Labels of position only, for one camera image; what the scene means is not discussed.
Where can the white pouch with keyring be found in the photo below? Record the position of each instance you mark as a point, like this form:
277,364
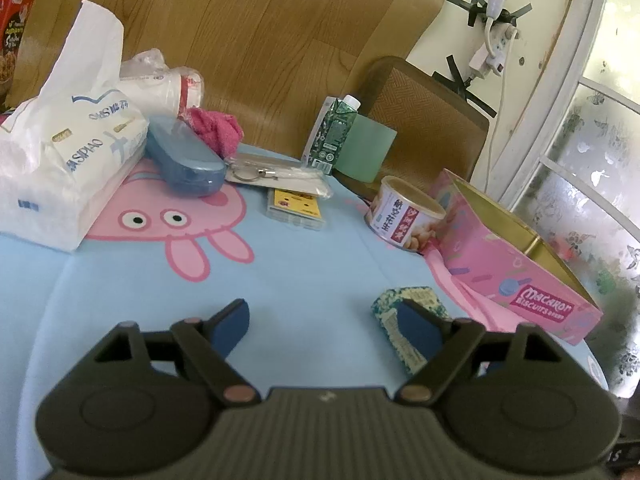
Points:
295,177

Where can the blue glasses case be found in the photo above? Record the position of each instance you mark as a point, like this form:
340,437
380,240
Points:
180,160

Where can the white power strip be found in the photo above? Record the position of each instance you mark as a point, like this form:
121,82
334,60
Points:
500,45

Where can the blue cartoon pig tablecloth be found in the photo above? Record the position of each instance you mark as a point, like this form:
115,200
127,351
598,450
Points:
310,280

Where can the green drink carton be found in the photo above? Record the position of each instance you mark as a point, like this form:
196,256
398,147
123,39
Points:
330,135

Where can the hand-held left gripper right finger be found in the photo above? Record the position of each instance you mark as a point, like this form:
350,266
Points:
415,327

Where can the pink towel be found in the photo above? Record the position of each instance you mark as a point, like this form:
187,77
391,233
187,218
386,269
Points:
220,130

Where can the red cereal box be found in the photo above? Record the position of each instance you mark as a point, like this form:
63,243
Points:
15,20

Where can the pale green cup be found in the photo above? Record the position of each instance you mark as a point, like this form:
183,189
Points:
365,147

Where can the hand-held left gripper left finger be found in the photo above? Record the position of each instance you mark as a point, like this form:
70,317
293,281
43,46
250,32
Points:
232,327

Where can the brown chair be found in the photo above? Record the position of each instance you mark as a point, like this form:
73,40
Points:
425,110

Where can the white tissue pack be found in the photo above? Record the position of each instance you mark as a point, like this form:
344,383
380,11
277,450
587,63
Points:
60,175

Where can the plastic-wrapped paper cups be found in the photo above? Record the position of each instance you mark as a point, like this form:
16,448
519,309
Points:
160,85

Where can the round nut can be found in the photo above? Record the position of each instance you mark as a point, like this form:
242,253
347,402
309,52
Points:
400,220

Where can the frosted window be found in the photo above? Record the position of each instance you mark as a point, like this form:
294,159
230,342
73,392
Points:
590,185

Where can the yellow card box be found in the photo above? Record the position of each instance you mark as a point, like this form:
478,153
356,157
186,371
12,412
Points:
295,207

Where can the pink biscuit tin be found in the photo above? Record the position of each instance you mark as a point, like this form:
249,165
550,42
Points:
500,270

